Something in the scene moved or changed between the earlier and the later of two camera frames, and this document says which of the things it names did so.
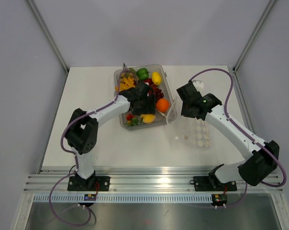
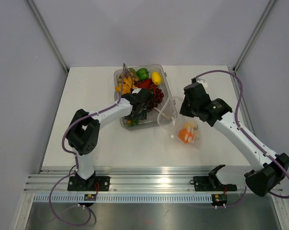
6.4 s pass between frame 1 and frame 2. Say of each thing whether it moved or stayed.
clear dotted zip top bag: moved
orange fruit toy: moved
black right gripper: stayed
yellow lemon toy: stayed
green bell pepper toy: stayed
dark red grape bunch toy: stayed
